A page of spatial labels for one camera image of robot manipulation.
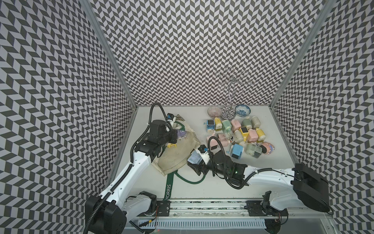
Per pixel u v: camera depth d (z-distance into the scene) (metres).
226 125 0.98
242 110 1.12
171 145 0.94
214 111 1.12
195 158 0.72
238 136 0.93
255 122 0.99
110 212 0.37
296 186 0.41
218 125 0.98
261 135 0.93
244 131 0.94
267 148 0.89
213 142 0.91
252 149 0.89
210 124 1.00
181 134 0.97
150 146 0.55
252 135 0.94
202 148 0.64
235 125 0.98
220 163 0.59
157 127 0.57
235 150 0.88
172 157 0.91
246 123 1.01
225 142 0.93
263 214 0.70
